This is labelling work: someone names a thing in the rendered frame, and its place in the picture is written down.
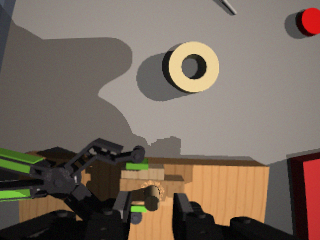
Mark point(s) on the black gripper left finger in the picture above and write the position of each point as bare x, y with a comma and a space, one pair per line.
106, 224

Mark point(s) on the cream ring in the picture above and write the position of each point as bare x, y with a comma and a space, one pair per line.
206, 57

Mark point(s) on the red rectangular tray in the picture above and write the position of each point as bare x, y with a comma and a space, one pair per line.
305, 168

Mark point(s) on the light brown wooden board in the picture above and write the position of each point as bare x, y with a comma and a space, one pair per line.
223, 188

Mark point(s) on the grey metal screw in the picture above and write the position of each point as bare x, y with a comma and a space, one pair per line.
229, 6

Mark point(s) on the red round disc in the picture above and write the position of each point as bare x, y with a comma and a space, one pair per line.
308, 22

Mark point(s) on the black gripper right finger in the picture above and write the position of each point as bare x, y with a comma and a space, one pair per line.
241, 228

